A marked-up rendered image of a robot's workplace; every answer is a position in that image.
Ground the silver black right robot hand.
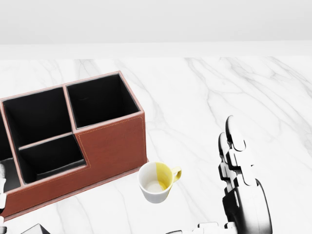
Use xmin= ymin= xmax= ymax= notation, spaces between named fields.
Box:
xmin=165 ymin=115 xmax=273 ymax=234

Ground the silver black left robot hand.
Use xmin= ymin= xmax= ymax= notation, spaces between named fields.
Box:
xmin=0 ymin=162 xmax=8 ymax=234

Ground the red-brown desk caddy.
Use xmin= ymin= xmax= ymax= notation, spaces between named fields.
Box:
xmin=0 ymin=70 xmax=150 ymax=222

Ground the white and yellow mug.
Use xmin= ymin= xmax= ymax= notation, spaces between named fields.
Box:
xmin=137 ymin=161 xmax=183 ymax=204

